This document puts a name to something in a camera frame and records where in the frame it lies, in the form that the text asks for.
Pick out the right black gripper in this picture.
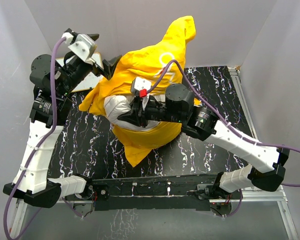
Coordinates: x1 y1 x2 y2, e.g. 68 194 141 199
117 96 185 129

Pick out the white pillow insert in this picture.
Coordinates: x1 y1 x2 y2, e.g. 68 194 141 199
103 95 160 132

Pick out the yellow Pikachu pillowcase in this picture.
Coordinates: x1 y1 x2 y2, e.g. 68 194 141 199
78 15 198 168

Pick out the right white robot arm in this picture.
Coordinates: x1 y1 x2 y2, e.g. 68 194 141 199
118 83 290 199

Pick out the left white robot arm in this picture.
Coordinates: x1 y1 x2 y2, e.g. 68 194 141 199
3 29 119 208

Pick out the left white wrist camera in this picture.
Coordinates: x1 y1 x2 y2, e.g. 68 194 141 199
62 32 97 65

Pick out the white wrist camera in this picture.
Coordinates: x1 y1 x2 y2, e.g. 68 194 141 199
130 76 152 98
62 32 97 65

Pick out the small whiteboard wooden frame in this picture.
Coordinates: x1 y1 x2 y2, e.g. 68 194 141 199
71 52 102 93

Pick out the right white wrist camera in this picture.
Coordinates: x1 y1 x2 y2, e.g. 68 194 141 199
130 76 152 98

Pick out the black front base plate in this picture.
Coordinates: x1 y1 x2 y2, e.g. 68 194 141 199
64 174 243 212

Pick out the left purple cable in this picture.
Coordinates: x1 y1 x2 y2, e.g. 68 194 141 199
2 37 96 240

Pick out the aluminium frame rail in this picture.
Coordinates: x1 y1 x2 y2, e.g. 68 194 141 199
7 66 298 240

